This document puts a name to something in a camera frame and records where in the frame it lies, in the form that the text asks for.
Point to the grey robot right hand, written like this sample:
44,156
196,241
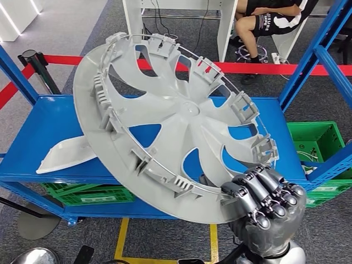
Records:
275,218

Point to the grey plastic wheel hubcap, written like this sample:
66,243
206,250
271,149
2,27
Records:
176,124

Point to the white curved plastic trim part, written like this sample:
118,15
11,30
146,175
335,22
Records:
66,155

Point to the blue metal shelf rack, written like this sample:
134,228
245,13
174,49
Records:
41,138

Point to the green plastic crate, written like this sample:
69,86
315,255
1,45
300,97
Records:
313,135
316,202
109,199
63,188

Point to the red barrier belt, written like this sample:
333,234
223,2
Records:
275,68
10,89

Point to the chrome stool base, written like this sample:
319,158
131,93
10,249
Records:
261,54

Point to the white desk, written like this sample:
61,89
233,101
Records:
225,29
288,40

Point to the seated person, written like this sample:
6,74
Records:
250,29

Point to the black office chair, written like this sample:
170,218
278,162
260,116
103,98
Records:
345,36

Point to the black stanchion with round base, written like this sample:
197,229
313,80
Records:
38,227

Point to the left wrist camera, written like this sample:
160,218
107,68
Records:
84,255

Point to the black belt stanchion post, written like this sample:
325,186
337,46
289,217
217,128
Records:
42,71

